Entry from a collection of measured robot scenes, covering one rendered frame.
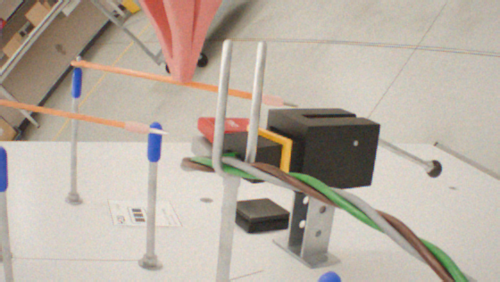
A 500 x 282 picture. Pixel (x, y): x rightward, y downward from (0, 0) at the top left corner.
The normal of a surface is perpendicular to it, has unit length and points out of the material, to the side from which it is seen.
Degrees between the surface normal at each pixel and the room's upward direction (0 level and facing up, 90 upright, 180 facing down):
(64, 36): 90
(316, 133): 98
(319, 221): 98
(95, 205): 49
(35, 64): 90
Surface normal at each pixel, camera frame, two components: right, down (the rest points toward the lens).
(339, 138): 0.50, 0.27
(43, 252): 0.10, -0.96
